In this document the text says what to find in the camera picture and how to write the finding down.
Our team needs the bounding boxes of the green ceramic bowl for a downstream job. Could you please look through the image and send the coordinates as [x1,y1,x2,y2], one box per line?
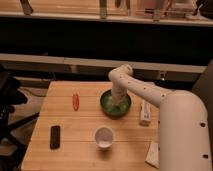
[100,90,131,118]

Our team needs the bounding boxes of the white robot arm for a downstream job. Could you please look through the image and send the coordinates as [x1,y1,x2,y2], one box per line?
[108,64,213,171]

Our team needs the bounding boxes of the white tube bottle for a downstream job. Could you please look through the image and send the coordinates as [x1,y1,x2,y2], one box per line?
[140,100,151,126]

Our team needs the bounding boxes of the orange red carrot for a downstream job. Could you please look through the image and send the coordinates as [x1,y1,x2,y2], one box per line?
[72,93,79,111]

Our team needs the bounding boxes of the small white cup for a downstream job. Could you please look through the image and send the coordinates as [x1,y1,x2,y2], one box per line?
[94,127,114,150]

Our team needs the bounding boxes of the white folded cloth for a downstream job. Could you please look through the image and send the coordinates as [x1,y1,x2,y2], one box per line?
[145,141,159,168]

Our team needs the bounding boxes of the black remote control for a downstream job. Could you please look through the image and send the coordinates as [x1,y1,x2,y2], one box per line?
[50,125,60,149]

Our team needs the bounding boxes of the black office chair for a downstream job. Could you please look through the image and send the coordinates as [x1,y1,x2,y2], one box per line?
[0,64,40,171]

